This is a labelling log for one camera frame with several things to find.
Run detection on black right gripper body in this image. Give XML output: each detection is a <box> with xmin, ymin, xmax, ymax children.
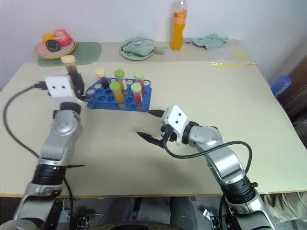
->
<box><xmin>160</xmin><ymin>124</ymin><xmax>178</xmax><ymax>144</ymax></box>

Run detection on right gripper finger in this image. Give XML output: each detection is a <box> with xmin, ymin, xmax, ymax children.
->
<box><xmin>146</xmin><ymin>109</ymin><xmax>166</xmax><ymax>119</ymax></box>
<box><xmin>136</xmin><ymin>131</ymin><xmax>165</xmax><ymax>148</ymax></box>

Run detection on cream-capped dark red test tube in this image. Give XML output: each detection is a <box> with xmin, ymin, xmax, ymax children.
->
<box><xmin>60</xmin><ymin>55</ymin><xmax>83</xmax><ymax>93</ymax></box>
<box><xmin>94</xmin><ymin>68</ymin><xmax>110</xmax><ymax>90</ymax></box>

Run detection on blue test tube rack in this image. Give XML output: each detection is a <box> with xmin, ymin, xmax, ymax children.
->
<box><xmin>85</xmin><ymin>77</ymin><xmax>153</xmax><ymax>113</ymax></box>

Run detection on green-capped orange liquid test tube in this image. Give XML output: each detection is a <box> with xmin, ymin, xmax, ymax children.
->
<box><xmin>109</xmin><ymin>81</ymin><xmax>126</xmax><ymax>108</ymax></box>

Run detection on green-capped red liquid test tube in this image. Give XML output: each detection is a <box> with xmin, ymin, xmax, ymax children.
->
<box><xmin>130</xmin><ymin>82</ymin><xmax>145</xmax><ymax>110</ymax></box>
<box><xmin>133</xmin><ymin>69</ymin><xmax>147</xmax><ymax>93</ymax></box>

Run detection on green-capped yellow liquid test tube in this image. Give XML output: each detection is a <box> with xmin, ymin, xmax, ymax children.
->
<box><xmin>114</xmin><ymin>69</ymin><xmax>128</xmax><ymax>91</ymax></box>

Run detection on green placemat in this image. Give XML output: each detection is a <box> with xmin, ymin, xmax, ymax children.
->
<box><xmin>36</xmin><ymin>41</ymin><xmax>103</xmax><ymax>68</ymax></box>

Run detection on yellow-green plate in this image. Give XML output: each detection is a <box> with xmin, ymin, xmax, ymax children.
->
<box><xmin>37</xmin><ymin>44</ymin><xmax>77</xmax><ymax>61</ymax></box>

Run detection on dark green toy ball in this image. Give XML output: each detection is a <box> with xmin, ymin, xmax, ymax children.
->
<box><xmin>45</xmin><ymin>39</ymin><xmax>61</xmax><ymax>53</ymax></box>

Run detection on pink red toy fruit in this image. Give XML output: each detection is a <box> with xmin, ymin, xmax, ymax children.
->
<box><xmin>53</xmin><ymin>28</ymin><xmax>73</xmax><ymax>47</ymax></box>

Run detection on pink plate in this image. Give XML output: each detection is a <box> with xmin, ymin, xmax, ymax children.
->
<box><xmin>34</xmin><ymin>39</ymin><xmax>76</xmax><ymax>57</ymax></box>

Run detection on pale green plate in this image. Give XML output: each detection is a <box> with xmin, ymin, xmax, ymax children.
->
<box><xmin>119</xmin><ymin>37</ymin><xmax>155</xmax><ymax>62</ymax></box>

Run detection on orange toy fruit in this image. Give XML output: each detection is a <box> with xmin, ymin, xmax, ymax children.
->
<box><xmin>42</xmin><ymin>33</ymin><xmax>56</xmax><ymax>44</ymax></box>

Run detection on light blue spoon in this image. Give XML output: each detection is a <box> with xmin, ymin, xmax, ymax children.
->
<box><xmin>152</xmin><ymin>45</ymin><xmax>168</xmax><ymax>54</ymax></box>

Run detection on green folded packet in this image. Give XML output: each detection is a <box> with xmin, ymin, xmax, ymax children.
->
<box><xmin>121</xmin><ymin>36</ymin><xmax>157</xmax><ymax>57</ymax></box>

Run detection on dark grey rounded shape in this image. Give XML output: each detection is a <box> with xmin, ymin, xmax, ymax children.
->
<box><xmin>100</xmin><ymin>197</ymin><xmax>135</xmax><ymax>226</ymax></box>
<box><xmin>168</xmin><ymin>196</ymin><xmax>198</xmax><ymax>230</ymax></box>

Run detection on orange soda plastic bottle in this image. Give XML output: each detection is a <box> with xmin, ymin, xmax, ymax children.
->
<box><xmin>170</xmin><ymin>0</ymin><xmax>189</xmax><ymax>51</ymax></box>

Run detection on clear plastic bag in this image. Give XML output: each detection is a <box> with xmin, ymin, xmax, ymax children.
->
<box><xmin>208</xmin><ymin>49</ymin><xmax>256</xmax><ymax>68</ymax></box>

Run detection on crumpled green cloth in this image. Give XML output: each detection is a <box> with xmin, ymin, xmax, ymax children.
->
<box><xmin>183</xmin><ymin>34</ymin><xmax>230</xmax><ymax>51</ymax></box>

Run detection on blue plastic stool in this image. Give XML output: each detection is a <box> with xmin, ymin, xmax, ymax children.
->
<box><xmin>271</xmin><ymin>75</ymin><xmax>293</xmax><ymax>106</ymax></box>

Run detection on dark wooden furniture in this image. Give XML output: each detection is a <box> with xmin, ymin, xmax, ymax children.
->
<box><xmin>279</xmin><ymin>57</ymin><xmax>307</xmax><ymax>127</ymax></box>

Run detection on white crumpled cloth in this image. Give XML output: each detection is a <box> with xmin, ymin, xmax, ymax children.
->
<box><xmin>260</xmin><ymin>190</ymin><xmax>307</xmax><ymax>226</ymax></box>

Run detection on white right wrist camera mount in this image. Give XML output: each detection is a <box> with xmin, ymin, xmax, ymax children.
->
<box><xmin>160</xmin><ymin>104</ymin><xmax>189</xmax><ymax>146</ymax></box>

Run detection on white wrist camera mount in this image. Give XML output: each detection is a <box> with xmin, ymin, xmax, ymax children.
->
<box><xmin>160</xmin><ymin>104</ymin><xmax>189</xmax><ymax>146</ymax></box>
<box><xmin>45</xmin><ymin>75</ymin><xmax>77</xmax><ymax>99</ymax></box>

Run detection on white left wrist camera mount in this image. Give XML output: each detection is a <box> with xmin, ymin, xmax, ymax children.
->
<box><xmin>45</xmin><ymin>75</ymin><xmax>77</xmax><ymax>99</ymax></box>

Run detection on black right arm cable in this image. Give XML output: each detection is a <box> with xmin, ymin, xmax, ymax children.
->
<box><xmin>164</xmin><ymin>140</ymin><xmax>253</xmax><ymax>176</ymax></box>

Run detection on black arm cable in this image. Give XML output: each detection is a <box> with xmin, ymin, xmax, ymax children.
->
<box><xmin>164</xmin><ymin>140</ymin><xmax>253</xmax><ymax>176</ymax></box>
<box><xmin>3</xmin><ymin>81</ymin><xmax>50</xmax><ymax>160</ymax></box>

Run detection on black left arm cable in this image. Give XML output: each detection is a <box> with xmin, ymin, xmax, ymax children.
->
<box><xmin>3</xmin><ymin>81</ymin><xmax>50</xmax><ymax>160</ymax></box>

